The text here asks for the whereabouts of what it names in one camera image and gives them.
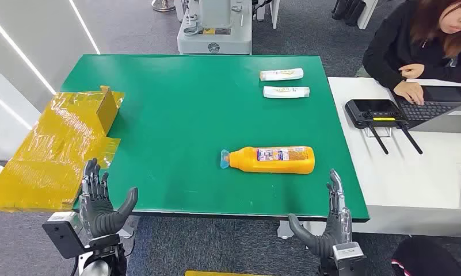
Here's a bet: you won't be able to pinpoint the black remote controller with antennas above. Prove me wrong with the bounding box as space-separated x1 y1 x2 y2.
344 99 424 156

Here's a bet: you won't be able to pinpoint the green table mat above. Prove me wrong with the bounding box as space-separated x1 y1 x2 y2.
60 53 371 223

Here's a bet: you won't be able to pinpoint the white table leg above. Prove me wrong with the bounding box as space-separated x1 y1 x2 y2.
117 215 140 241
277 220 330 241

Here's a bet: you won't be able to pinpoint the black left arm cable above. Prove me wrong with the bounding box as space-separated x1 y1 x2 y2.
70 254 82 276

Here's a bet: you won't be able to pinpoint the person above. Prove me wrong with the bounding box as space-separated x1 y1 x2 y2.
361 0 461 106

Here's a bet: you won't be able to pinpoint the white desk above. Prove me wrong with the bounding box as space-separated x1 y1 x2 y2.
327 77 461 237

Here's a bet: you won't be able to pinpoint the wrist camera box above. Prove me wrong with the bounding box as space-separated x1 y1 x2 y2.
332 242 368 276
42 212 88 260

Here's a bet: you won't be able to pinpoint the yellow cardboard strip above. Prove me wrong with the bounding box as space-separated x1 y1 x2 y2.
184 270 277 276

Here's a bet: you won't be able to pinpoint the chrome round stand base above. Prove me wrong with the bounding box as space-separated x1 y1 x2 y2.
151 0 177 13

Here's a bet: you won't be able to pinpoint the person's hand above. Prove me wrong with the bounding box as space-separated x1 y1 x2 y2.
398 63 426 80
393 80 425 106

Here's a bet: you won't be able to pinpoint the clear controller stand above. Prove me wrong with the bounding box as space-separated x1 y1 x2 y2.
363 125 393 139

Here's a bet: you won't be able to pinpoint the orange bottle with clear cap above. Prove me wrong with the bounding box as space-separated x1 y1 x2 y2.
219 145 316 175

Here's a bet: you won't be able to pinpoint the person's left hand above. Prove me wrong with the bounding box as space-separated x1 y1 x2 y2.
398 63 426 80

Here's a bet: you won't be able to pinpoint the white tube with yellow print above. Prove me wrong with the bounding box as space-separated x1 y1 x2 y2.
259 67 305 82
262 85 311 99

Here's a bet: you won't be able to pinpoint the grey machine base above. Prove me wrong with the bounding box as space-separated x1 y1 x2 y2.
177 0 253 55

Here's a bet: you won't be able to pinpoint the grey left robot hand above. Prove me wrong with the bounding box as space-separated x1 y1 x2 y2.
78 158 139 239

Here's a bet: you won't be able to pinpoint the black bags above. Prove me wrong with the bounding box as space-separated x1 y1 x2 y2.
331 0 367 28

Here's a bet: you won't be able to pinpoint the yellow taped cardboard box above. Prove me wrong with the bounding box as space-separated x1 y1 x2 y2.
0 85 125 213

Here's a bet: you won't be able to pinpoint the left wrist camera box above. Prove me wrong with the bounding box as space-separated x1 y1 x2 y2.
42 212 88 260

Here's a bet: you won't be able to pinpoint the white furniture leg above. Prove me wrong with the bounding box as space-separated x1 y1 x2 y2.
357 0 380 30
256 0 280 30

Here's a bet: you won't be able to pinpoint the grey laptop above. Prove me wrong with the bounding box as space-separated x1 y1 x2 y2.
390 84 461 135

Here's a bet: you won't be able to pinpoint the person's leg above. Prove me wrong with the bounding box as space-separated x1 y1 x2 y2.
391 236 461 276

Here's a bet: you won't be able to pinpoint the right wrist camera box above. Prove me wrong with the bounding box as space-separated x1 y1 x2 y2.
332 242 368 276

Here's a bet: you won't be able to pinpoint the person's right hand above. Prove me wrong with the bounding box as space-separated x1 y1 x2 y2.
393 80 425 106

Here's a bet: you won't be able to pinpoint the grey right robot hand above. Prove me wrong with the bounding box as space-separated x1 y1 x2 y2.
287 168 353 259

